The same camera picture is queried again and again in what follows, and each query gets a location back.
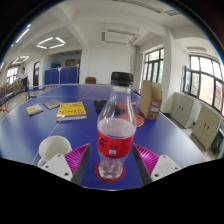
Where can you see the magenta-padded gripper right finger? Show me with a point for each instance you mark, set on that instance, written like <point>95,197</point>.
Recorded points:
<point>165,168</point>

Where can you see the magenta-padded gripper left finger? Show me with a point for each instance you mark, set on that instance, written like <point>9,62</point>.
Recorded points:
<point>58,166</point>

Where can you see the clear red-labelled water bottle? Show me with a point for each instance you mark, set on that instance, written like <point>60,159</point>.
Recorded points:
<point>116,136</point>

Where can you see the white cup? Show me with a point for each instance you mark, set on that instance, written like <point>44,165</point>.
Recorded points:
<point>53,146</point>

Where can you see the red table tennis paddle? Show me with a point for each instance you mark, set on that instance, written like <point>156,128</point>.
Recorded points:
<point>140,120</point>

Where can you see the beige cabinet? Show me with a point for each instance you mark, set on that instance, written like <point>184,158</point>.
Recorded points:
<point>206,126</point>
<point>182,110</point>

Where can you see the small yellow and blue book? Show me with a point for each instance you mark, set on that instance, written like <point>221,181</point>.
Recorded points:
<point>34,109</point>

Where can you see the grey book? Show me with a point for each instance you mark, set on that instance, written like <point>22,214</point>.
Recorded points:
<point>52,104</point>

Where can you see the brown cardboard box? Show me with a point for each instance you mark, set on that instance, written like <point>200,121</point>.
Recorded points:
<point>150,100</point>

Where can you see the flat black case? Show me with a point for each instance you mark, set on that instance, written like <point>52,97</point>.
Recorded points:
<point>99,105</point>

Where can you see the blue table with red legs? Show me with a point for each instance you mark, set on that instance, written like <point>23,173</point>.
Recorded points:
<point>6,98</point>

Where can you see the blue partition panels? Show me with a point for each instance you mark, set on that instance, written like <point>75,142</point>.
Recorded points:
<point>61,75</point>

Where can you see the person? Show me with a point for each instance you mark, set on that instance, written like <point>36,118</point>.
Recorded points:
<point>24,81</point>

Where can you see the brown chair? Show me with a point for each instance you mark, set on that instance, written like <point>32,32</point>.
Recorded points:
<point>90,80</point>

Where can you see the wide black-framed window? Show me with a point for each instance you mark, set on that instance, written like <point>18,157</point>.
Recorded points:
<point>205,83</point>

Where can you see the dark wooden door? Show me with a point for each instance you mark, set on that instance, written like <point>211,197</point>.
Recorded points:
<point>36,74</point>

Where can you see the tall black-framed window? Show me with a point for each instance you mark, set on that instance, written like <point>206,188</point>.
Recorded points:
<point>154,66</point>

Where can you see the small distant window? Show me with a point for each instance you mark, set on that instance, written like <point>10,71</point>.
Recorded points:
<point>12,74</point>

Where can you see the ceiling strip lights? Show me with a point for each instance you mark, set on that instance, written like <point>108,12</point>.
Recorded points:
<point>50,42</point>

